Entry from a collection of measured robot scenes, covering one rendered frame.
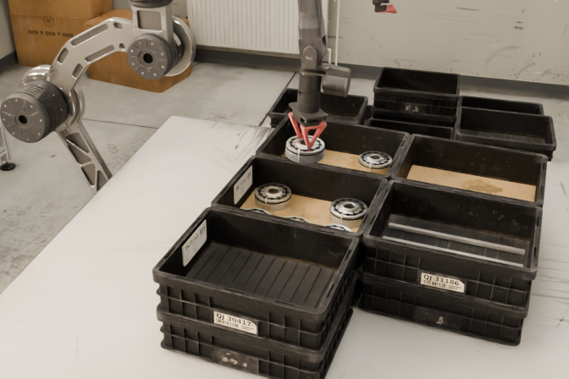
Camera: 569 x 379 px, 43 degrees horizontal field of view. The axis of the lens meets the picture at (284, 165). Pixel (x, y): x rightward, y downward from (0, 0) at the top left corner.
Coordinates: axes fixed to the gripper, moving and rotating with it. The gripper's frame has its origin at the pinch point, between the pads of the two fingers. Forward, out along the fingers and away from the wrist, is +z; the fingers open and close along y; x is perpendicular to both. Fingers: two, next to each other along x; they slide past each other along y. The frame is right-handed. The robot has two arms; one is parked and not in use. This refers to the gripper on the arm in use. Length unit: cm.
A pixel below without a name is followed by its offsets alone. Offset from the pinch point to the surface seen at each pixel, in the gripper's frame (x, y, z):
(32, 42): 29, 366, 96
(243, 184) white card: 13.5, 9.2, 15.9
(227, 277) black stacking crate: 29.4, -20.3, 22.1
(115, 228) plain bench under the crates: 45, 30, 37
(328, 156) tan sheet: -21.7, 24.4, 21.2
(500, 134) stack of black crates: -134, 67, 52
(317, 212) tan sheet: -3.5, -3.9, 21.1
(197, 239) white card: 33.7, -10.9, 16.3
